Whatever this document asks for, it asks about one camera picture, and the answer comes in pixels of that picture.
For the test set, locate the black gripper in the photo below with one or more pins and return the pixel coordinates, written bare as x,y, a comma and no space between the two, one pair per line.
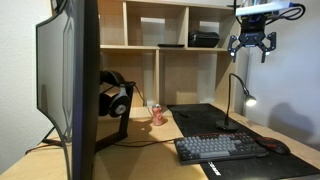
253,31

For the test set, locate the black zippered case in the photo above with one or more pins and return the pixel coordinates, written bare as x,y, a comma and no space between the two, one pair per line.
203,39

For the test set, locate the black monitor stand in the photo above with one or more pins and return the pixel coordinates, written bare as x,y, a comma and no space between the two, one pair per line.
125,123

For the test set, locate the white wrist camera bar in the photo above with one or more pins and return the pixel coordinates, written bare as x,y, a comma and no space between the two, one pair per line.
260,9

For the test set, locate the black desk mat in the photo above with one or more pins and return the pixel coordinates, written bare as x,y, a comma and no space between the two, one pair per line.
200,121

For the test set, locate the black gooseneck desk lamp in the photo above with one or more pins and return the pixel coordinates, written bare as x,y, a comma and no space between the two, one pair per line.
227,125

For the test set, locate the black curved monitor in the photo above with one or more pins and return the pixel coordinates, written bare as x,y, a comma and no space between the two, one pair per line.
53,73

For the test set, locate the flat black device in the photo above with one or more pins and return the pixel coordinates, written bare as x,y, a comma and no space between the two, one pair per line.
170,45

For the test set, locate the black and red mouse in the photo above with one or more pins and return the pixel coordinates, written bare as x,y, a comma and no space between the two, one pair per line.
273,145

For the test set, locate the red soda can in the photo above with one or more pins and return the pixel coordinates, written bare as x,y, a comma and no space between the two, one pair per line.
157,116

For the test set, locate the wooden cubby shelf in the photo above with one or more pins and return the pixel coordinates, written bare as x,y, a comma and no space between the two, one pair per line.
156,76

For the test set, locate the black and silver headphones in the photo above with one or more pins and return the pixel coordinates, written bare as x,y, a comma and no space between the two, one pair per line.
116,103

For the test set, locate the black and grey keyboard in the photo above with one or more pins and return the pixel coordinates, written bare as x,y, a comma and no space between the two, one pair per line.
216,148

